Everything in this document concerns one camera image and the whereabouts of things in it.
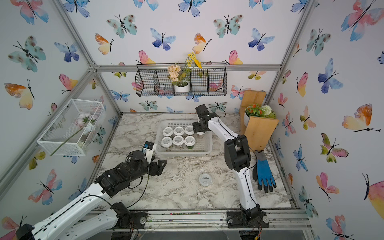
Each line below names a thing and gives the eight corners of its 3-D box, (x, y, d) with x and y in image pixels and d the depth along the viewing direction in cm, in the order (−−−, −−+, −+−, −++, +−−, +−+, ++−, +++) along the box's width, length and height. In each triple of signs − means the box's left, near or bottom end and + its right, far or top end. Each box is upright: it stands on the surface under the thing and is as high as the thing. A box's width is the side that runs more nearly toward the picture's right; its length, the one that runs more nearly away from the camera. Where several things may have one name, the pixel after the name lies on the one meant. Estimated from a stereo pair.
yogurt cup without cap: (198, 187, 86) (198, 183, 82) (198, 177, 90) (198, 173, 85) (211, 187, 86) (212, 183, 82) (210, 177, 90) (211, 173, 85)
